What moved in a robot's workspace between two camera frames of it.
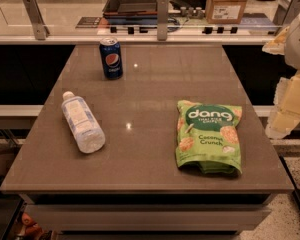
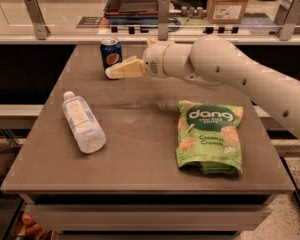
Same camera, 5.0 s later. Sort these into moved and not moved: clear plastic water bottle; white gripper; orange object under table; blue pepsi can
Moved: white gripper
Not moved: blue pepsi can; clear plastic water bottle; orange object under table
